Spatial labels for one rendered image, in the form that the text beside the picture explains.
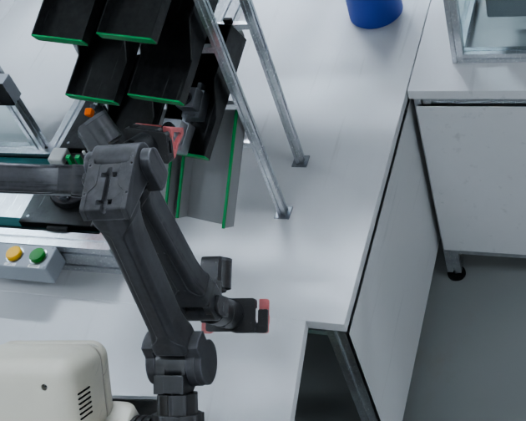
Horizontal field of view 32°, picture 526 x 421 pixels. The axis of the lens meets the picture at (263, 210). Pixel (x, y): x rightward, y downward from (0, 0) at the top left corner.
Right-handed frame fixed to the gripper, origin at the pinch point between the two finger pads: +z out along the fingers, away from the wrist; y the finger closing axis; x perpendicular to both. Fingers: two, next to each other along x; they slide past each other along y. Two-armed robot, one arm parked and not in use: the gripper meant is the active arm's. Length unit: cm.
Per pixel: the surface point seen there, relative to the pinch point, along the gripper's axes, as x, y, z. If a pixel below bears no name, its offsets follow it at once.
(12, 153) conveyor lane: 23, 72, 25
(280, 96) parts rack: 2.6, -7.5, 34.9
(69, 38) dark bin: -21.4, 14.1, -10.6
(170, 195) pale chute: 19.8, 8.8, 9.3
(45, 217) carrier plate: 31, 46, 7
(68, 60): 11, 88, 72
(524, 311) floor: 91, -53, 105
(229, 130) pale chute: 6.0, -2.8, 18.4
